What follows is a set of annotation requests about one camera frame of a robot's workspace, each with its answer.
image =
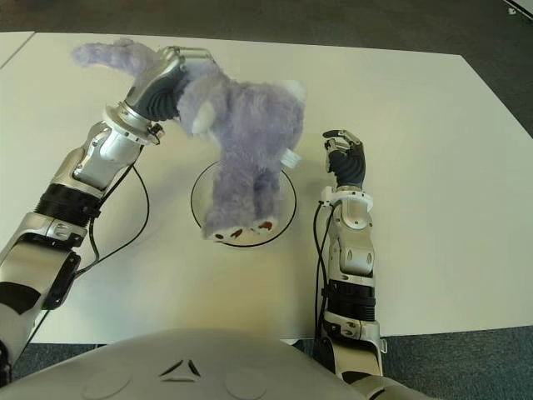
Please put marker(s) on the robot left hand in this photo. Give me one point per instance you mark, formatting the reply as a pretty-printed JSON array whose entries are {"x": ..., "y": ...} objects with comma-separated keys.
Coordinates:
[{"x": 158, "y": 91}]

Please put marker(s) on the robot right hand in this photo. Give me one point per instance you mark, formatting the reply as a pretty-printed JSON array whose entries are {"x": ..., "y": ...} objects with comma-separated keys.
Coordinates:
[{"x": 352, "y": 166}]

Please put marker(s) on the purple plush bunny doll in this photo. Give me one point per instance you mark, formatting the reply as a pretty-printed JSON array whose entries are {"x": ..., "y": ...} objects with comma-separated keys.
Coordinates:
[{"x": 250, "y": 137}]

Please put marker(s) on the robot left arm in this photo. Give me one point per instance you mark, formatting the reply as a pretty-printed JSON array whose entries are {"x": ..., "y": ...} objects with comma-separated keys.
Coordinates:
[{"x": 104, "y": 154}]

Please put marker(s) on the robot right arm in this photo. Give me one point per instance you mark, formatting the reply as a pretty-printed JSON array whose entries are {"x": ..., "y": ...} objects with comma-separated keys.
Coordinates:
[{"x": 356, "y": 250}]

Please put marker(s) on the white plate black rim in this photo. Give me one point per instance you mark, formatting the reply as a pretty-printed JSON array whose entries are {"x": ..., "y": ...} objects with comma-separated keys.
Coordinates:
[{"x": 200, "y": 200}]

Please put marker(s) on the white floor object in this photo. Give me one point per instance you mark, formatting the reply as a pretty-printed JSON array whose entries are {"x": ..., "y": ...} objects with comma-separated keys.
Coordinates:
[{"x": 526, "y": 3}]

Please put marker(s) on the grey robot torso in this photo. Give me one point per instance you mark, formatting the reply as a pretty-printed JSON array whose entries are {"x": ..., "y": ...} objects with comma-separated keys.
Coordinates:
[{"x": 187, "y": 366}]

